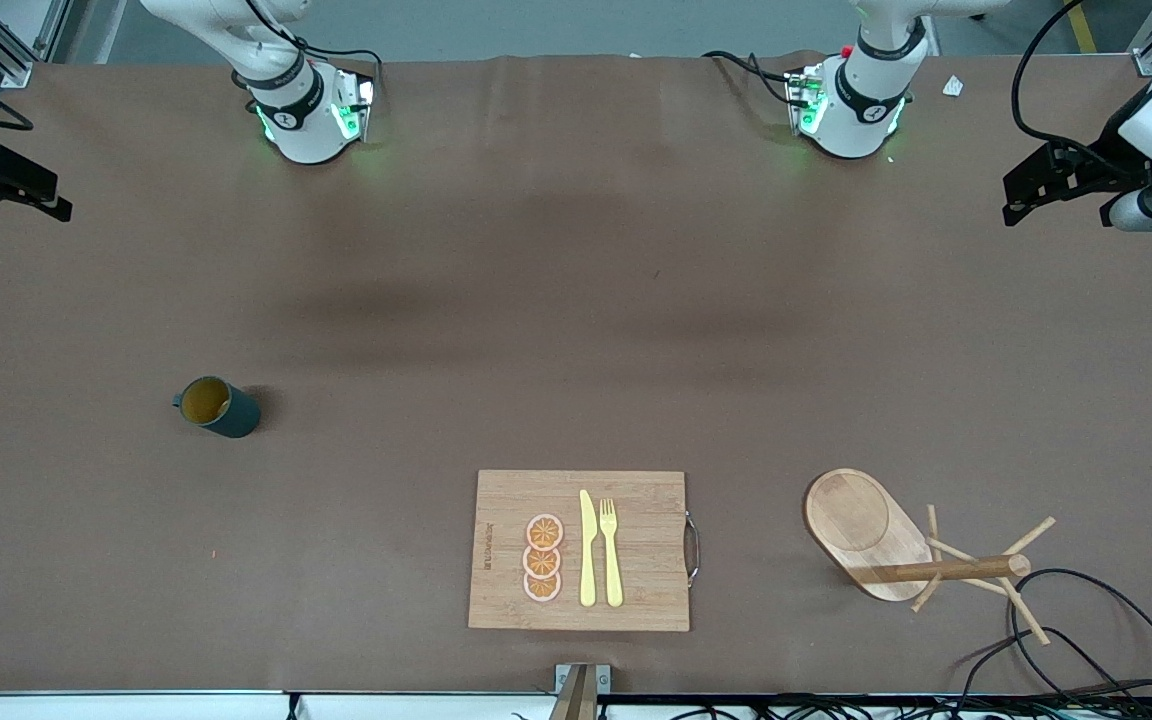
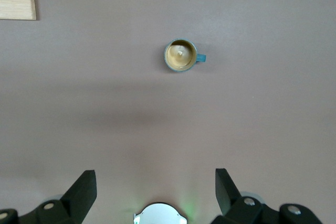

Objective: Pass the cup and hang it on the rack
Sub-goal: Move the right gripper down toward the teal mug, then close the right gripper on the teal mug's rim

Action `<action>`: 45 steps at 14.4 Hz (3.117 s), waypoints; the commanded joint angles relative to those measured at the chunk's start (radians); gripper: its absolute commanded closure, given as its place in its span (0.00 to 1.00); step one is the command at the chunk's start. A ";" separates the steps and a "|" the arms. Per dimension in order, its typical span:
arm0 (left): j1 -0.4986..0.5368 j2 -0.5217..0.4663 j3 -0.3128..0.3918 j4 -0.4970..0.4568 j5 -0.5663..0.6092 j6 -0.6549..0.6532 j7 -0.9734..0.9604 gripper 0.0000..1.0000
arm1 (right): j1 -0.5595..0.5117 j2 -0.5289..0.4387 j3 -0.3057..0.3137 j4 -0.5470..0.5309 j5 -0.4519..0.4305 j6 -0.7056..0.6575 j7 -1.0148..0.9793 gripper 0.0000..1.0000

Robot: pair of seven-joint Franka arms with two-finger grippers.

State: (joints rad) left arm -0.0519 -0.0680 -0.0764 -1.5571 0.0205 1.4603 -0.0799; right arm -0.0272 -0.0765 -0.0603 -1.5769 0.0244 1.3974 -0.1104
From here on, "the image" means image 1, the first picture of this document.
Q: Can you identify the yellow plastic fork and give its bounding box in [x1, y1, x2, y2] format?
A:
[600, 498, 625, 608]

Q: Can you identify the wooden mug rack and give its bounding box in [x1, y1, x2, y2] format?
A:
[804, 467, 1057, 647]

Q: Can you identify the yellow plastic knife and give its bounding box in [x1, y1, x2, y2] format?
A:
[579, 489, 599, 608]

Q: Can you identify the black left base cable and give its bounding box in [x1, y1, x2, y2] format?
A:
[701, 48, 803, 107]

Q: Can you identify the bamboo cutting board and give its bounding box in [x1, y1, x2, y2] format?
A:
[467, 469, 702, 633]

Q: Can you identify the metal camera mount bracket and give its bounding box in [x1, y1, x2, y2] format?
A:
[549, 663, 613, 720]

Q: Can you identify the black right base cable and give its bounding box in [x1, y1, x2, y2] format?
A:
[241, 0, 385, 93]

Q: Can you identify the thin black cable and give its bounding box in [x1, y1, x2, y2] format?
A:
[954, 625, 1132, 696]

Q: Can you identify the dark green cup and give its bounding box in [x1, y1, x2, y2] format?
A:
[172, 376, 262, 439]

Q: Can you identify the black base cable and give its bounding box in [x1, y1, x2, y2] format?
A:
[701, 48, 803, 107]
[241, 0, 385, 93]

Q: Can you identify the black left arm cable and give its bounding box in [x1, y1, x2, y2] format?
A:
[1011, 0, 1152, 173]

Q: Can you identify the brown table cover sheet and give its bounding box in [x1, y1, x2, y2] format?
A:
[0, 52, 1152, 697]

